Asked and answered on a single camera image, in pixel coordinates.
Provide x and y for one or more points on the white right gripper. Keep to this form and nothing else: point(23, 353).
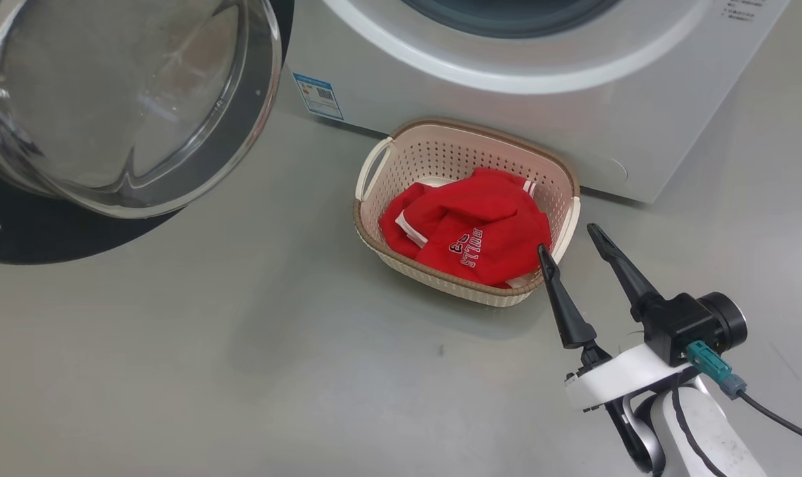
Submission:
point(619, 374)

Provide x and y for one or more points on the red and white jersey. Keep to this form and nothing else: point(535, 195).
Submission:
point(487, 212)

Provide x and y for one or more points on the dark round glass washer door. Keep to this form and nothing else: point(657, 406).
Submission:
point(109, 99)

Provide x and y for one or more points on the white front-load washing machine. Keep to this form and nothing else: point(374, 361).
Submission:
point(540, 112)

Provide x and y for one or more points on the cream perforated laundry basket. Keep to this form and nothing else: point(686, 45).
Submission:
point(440, 149)

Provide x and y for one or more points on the blue energy label sticker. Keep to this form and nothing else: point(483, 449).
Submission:
point(318, 96)

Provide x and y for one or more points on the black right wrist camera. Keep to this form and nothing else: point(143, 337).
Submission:
point(685, 324)

